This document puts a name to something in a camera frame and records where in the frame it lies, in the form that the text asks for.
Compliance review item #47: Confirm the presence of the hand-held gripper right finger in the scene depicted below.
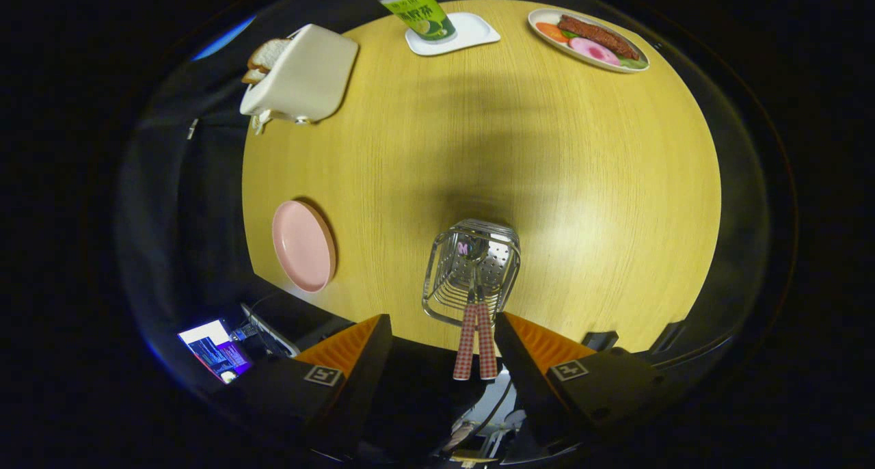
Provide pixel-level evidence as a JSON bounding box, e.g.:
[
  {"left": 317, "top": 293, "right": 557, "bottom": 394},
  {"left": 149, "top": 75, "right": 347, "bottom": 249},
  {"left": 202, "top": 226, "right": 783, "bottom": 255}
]
[{"left": 494, "top": 310, "right": 684, "bottom": 456}]

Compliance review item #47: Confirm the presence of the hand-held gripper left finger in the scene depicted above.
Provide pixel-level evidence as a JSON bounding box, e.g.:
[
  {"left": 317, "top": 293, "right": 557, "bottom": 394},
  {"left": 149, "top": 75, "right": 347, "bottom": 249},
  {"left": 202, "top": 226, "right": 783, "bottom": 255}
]
[{"left": 212, "top": 313, "right": 394, "bottom": 456}]

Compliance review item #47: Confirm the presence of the checkered handle utensil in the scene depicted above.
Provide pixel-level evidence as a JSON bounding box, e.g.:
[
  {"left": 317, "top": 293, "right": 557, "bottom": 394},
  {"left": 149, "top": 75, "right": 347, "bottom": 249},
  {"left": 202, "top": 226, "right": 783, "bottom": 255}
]
[{"left": 476, "top": 284, "right": 499, "bottom": 380}]

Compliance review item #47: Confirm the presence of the checkered handle spoon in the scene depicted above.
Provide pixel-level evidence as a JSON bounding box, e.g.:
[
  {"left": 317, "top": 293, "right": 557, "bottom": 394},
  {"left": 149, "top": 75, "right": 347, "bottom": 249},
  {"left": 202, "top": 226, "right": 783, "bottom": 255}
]
[{"left": 453, "top": 278, "right": 479, "bottom": 381}]

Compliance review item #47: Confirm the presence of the grey flat device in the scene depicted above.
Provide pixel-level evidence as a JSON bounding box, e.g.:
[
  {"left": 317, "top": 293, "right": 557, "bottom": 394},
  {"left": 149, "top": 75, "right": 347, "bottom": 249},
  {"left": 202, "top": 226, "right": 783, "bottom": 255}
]
[{"left": 239, "top": 302, "right": 301, "bottom": 358}]

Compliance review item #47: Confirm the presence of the pink round plate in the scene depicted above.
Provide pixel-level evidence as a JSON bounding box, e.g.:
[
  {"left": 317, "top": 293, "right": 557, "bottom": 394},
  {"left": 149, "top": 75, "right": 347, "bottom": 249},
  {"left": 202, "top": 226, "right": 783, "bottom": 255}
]
[{"left": 271, "top": 200, "right": 337, "bottom": 293}]

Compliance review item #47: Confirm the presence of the white toaster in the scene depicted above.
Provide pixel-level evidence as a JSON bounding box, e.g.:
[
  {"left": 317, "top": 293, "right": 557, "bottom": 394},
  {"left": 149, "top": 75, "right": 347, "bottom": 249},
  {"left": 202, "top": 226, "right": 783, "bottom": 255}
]
[{"left": 239, "top": 23, "right": 360, "bottom": 135}]

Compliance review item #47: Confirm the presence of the white oval food plate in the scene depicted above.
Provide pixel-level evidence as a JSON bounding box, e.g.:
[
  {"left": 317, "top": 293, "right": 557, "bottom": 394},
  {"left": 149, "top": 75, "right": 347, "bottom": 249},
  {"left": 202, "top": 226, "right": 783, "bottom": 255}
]
[{"left": 527, "top": 8, "right": 651, "bottom": 74}]

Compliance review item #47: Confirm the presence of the pink ham slice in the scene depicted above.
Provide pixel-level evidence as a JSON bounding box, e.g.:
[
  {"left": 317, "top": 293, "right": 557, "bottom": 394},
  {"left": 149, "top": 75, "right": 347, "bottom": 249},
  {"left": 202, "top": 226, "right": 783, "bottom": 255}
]
[{"left": 569, "top": 37, "right": 621, "bottom": 66}]

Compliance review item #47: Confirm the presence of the white square coaster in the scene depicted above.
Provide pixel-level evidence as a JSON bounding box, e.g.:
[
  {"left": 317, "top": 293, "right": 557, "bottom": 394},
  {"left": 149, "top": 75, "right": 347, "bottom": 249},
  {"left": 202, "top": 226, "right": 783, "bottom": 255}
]
[{"left": 405, "top": 12, "right": 501, "bottom": 57}]

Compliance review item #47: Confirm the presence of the brown meat strip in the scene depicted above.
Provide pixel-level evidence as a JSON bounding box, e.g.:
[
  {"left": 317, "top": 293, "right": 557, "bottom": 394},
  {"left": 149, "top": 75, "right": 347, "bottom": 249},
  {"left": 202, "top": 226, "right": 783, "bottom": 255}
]
[{"left": 558, "top": 15, "right": 641, "bottom": 61}]

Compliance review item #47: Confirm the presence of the green label drink bottle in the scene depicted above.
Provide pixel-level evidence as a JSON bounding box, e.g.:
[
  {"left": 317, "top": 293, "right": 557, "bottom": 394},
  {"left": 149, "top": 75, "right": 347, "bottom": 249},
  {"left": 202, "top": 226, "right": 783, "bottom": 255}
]
[{"left": 368, "top": 0, "right": 457, "bottom": 43}]

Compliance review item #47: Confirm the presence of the metal wire cutlery basket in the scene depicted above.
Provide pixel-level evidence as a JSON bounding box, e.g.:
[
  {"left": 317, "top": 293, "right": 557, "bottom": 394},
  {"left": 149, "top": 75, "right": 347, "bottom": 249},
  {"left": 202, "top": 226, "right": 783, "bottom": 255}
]
[{"left": 422, "top": 218, "right": 522, "bottom": 327}]

